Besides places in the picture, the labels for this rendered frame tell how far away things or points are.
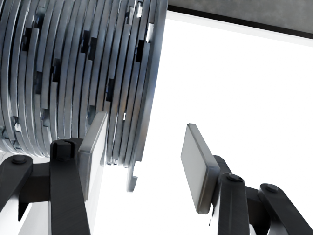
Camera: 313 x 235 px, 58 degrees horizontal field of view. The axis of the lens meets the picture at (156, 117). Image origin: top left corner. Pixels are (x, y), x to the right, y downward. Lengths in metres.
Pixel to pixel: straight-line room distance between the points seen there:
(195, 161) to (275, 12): 4.28
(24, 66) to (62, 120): 0.07
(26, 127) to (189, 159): 0.23
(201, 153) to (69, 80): 0.20
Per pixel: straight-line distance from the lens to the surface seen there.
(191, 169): 0.18
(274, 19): 4.39
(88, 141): 0.16
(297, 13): 4.59
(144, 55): 0.32
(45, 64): 0.33
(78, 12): 0.35
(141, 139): 0.26
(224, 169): 0.17
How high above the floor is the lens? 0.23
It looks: 6 degrees up
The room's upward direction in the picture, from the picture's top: 99 degrees clockwise
